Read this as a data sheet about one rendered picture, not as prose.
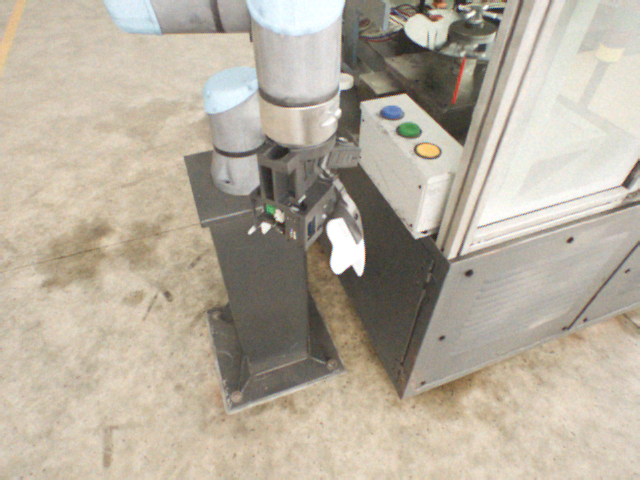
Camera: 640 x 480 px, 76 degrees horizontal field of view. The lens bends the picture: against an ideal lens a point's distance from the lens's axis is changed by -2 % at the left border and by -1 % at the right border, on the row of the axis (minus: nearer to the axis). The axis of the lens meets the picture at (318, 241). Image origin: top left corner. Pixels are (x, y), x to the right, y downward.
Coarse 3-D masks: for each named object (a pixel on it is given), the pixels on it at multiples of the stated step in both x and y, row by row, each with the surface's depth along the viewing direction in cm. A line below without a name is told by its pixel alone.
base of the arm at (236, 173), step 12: (264, 144) 87; (216, 156) 88; (228, 156) 85; (240, 156) 85; (252, 156) 86; (216, 168) 89; (228, 168) 88; (240, 168) 87; (252, 168) 87; (216, 180) 90; (228, 180) 90; (240, 180) 88; (252, 180) 89; (228, 192) 90; (240, 192) 90
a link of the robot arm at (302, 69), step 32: (256, 0) 31; (288, 0) 30; (320, 0) 30; (256, 32) 33; (288, 32) 31; (320, 32) 32; (256, 64) 35; (288, 64) 33; (320, 64) 34; (288, 96) 35; (320, 96) 36
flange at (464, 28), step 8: (456, 24) 102; (464, 24) 101; (472, 24) 99; (480, 24) 99; (488, 24) 102; (456, 32) 99; (464, 32) 99; (472, 32) 99; (480, 32) 99; (488, 32) 99
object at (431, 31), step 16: (416, 16) 109; (432, 16) 109; (448, 16) 109; (496, 16) 109; (416, 32) 101; (432, 32) 101; (448, 32) 101; (496, 32) 101; (432, 48) 95; (448, 48) 95; (464, 48) 95; (480, 48) 95
